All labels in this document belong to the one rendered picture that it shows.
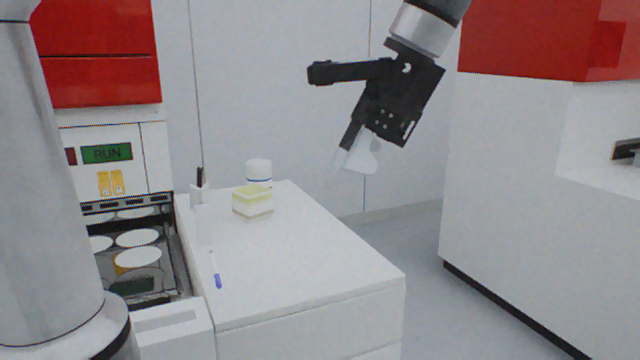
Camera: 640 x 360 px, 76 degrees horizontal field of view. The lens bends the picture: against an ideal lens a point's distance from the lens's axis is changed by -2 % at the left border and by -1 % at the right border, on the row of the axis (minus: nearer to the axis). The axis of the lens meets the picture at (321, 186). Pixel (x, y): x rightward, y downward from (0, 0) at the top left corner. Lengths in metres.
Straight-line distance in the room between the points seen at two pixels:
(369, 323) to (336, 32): 2.38
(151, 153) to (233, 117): 1.59
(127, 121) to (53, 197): 0.82
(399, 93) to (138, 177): 0.83
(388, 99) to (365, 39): 2.52
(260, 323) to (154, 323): 0.16
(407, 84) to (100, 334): 0.44
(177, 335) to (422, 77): 0.50
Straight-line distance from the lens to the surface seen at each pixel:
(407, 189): 3.48
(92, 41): 1.11
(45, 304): 0.39
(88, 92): 1.12
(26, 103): 0.35
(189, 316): 0.71
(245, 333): 0.69
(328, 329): 0.75
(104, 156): 1.19
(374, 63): 0.55
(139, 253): 1.07
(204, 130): 2.72
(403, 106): 0.54
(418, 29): 0.54
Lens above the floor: 1.36
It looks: 19 degrees down
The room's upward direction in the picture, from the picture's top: straight up
